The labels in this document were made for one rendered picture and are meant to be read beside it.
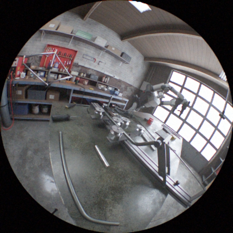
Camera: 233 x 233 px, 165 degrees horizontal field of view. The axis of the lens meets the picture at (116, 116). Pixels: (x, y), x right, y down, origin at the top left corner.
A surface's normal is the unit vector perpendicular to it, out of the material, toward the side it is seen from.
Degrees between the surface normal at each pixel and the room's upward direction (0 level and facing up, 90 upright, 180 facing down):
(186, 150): 90
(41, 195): 0
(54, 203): 0
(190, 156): 90
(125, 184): 0
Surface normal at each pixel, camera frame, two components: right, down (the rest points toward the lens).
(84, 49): 0.57, 0.53
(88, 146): 0.38, -0.85
